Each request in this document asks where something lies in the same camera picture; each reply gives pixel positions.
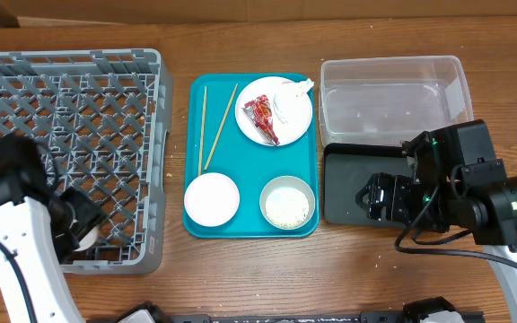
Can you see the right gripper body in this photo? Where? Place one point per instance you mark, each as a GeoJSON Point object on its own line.
{"type": "Point", "coordinates": [387, 197]}

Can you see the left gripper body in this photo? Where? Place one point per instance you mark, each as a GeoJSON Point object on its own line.
{"type": "Point", "coordinates": [76, 215]}

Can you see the white paper cup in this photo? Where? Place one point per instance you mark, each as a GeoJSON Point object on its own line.
{"type": "Point", "coordinates": [89, 239]}

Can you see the white napkin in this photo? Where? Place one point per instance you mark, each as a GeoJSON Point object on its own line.
{"type": "Point", "coordinates": [287, 97]}

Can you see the red snack wrapper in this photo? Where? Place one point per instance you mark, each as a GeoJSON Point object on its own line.
{"type": "Point", "coordinates": [259, 112]}

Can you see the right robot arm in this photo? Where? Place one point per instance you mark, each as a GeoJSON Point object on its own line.
{"type": "Point", "coordinates": [458, 201]}

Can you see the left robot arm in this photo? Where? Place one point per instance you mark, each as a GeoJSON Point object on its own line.
{"type": "Point", "coordinates": [39, 229]}

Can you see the grey dishwasher rack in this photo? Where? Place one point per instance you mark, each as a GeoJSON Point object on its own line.
{"type": "Point", "coordinates": [105, 116]}

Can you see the black tray bin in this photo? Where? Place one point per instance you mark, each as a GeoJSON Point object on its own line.
{"type": "Point", "coordinates": [347, 168]}

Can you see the clear plastic bin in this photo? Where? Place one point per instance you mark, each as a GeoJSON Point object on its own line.
{"type": "Point", "coordinates": [387, 100]}

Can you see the grey bowl of rice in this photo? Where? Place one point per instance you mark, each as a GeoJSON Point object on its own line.
{"type": "Point", "coordinates": [287, 203]}

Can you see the white round plate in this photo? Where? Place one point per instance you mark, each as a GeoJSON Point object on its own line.
{"type": "Point", "coordinates": [298, 123]}

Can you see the small pink bowl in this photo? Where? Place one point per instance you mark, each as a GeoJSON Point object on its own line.
{"type": "Point", "coordinates": [212, 199]}

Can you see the teal plastic tray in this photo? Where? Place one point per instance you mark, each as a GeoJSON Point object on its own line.
{"type": "Point", "coordinates": [250, 165]}

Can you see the left wooden chopstick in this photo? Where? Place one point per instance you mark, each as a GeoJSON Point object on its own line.
{"type": "Point", "coordinates": [202, 134]}

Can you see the wooden chopstick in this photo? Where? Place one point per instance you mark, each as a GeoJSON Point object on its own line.
{"type": "Point", "coordinates": [202, 134]}
{"type": "Point", "coordinates": [220, 129]}

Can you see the right wooden chopstick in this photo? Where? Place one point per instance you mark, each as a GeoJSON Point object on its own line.
{"type": "Point", "coordinates": [220, 129]}

